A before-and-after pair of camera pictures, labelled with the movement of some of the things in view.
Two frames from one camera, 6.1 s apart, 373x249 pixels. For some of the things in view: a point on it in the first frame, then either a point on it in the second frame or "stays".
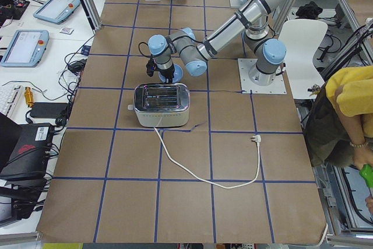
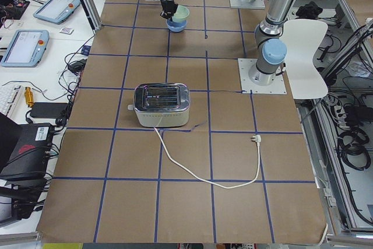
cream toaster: [161, 105] stays
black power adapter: [48, 109] stays
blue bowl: [178, 73] → [176, 27]
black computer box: [29, 160] stays
